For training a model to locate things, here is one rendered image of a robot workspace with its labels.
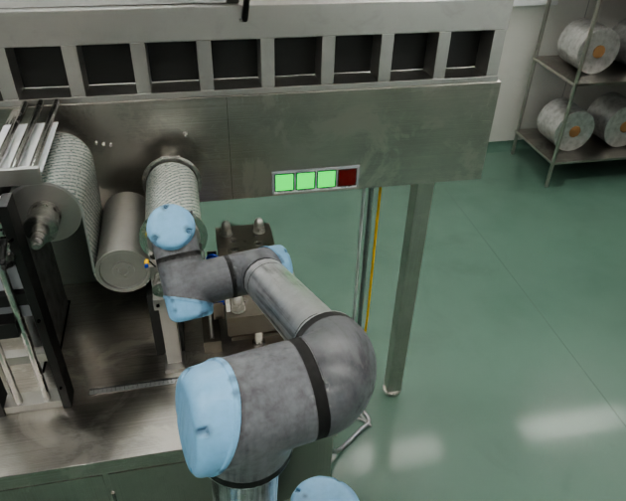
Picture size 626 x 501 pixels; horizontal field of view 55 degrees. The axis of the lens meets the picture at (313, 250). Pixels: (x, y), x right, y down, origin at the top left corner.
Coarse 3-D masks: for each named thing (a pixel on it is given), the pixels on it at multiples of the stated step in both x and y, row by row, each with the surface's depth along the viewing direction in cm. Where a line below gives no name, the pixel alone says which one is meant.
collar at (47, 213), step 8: (32, 208) 119; (40, 208) 119; (48, 208) 120; (56, 208) 122; (32, 216) 117; (40, 216) 117; (48, 216) 118; (56, 216) 120; (24, 224) 117; (32, 224) 117; (48, 224) 118; (56, 224) 119; (56, 232) 119; (48, 240) 120
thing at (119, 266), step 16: (128, 192) 150; (112, 208) 145; (128, 208) 144; (144, 208) 149; (112, 224) 139; (128, 224) 139; (112, 240) 134; (128, 240) 134; (96, 256) 135; (112, 256) 132; (128, 256) 133; (144, 256) 133; (96, 272) 133; (112, 272) 134; (128, 272) 135; (144, 272) 136; (112, 288) 136; (128, 288) 137
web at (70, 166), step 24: (72, 144) 135; (48, 168) 123; (72, 168) 128; (168, 168) 145; (72, 192) 122; (96, 192) 144; (168, 192) 136; (192, 192) 140; (96, 216) 141; (96, 240) 139; (48, 264) 148; (48, 288) 146
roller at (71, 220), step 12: (24, 192) 119; (36, 192) 120; (48, 192) 120; (60, 192) 121; (24, 204) 121; (60, 204) 122; (72, 204) 123; (24, 216) 122; (72, 216) 125; (60, 228) 126; (72, 228) 126; (60, 240) 127
